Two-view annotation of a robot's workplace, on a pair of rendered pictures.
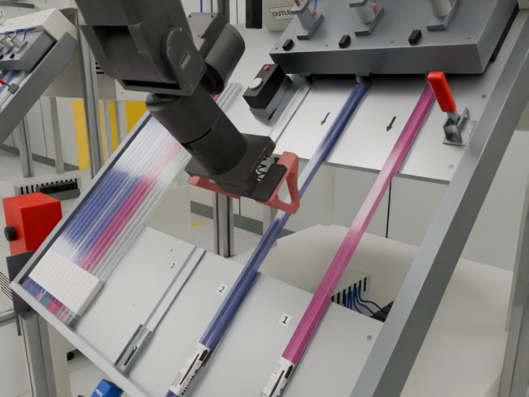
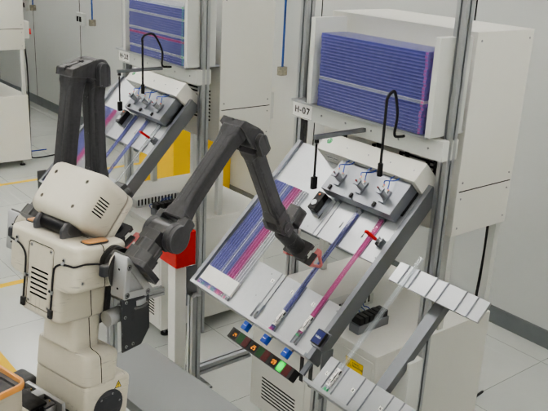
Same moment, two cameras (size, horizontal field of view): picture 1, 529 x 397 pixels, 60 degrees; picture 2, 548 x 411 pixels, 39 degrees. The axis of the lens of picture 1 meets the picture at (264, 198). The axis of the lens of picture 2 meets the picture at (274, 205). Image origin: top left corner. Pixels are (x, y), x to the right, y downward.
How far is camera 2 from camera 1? 2.06 m
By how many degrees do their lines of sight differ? 7
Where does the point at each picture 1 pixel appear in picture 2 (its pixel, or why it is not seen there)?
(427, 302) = (356, 302)
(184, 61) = (288, 229)
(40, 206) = not seen: hidden behind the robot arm
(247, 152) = (304, 248)
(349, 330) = (331, 308)
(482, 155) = (383, 256)
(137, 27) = (278, 226)
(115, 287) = (246, 286)
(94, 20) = (267, 221)
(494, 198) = (529, 239)
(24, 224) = not seen: hidden behind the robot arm
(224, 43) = (300, 215)
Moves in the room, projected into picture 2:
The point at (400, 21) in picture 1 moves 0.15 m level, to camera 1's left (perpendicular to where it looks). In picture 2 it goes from (372, 192) to (329, 188)
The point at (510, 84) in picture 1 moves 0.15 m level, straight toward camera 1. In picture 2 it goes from (400, 230) to (379, 243)
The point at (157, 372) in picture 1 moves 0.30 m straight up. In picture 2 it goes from (267, 319) to (271, 238)
